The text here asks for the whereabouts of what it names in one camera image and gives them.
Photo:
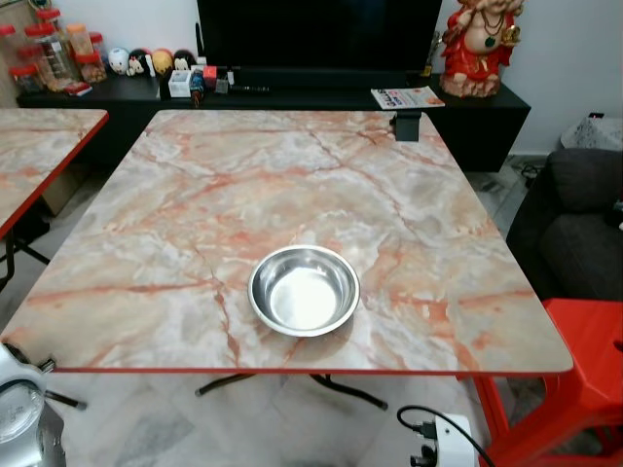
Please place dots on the light grey cushion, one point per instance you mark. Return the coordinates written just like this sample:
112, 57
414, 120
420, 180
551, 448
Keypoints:
594, 134

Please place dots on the large marble-top folding table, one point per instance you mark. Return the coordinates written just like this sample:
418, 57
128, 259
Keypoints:
243, 195

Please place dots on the red and gold statue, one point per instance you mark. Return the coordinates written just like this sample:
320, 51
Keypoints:
479, 53

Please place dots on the red plastic stool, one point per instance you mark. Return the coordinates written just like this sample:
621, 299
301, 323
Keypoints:
584, 389

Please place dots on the black flat television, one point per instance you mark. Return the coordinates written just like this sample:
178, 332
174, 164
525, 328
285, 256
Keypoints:
321, 34

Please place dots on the red-lid jar orange contents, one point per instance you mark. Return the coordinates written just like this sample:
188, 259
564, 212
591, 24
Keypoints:
81, 44

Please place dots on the printed paper magazine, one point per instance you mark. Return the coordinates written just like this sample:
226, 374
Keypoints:
407, 97

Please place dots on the white round toy figure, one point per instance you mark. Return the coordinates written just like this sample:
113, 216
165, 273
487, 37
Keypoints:
119, 61

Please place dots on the small clear red-lid jar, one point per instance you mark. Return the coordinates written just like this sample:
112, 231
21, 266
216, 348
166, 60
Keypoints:
26, 80

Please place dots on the small black table clamp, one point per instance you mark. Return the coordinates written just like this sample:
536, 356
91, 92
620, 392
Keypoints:
407, 126

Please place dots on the dark grey fabric sofa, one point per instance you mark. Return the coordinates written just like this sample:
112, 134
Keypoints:
574, 224

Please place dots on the yellow round toy figure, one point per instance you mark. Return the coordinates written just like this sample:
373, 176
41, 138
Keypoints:
162, 61

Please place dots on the small white box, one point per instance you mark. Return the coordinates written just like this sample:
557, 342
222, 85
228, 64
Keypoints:
180, 85

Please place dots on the large clear red-lid jar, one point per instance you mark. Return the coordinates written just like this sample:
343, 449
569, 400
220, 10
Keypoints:
51, 58

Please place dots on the round stainless steel bowl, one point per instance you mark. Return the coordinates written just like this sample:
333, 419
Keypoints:
304, 292

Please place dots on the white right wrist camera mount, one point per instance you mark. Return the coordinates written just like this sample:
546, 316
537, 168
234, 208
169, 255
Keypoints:
454, 443

